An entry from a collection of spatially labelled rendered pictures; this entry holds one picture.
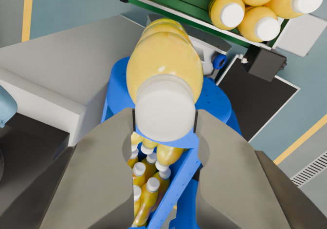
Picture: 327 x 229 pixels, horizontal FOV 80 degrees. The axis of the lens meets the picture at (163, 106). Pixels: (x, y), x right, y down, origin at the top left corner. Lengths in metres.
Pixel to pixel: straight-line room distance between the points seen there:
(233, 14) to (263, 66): 0.20
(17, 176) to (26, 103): 0.17
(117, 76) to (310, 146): 2.00
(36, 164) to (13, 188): 0.07
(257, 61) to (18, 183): 0.62
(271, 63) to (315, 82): 1.31
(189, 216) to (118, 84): 1.58
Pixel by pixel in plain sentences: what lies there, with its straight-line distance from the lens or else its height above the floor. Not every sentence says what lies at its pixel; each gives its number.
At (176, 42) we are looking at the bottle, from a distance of 0.17.
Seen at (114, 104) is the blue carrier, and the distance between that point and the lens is 0.39.
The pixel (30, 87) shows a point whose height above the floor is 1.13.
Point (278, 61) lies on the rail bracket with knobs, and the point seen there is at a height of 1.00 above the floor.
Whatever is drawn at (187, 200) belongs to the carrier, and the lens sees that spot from 1.92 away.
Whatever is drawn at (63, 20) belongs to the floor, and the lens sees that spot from 1.81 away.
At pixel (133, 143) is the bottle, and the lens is 0.51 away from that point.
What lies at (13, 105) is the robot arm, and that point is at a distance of 0.39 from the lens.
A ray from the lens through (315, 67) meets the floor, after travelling 1.82.
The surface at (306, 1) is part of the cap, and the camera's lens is 0.45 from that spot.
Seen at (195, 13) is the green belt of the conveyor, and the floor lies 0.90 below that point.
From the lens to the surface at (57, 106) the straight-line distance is 0.52.
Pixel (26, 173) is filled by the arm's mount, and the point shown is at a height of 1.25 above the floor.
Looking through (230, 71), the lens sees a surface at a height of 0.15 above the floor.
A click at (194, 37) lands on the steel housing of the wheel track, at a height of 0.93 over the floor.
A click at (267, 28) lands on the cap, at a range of 0.43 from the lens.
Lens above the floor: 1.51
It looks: 59 degrees down
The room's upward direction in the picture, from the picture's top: 164 degrees counter-clockwise
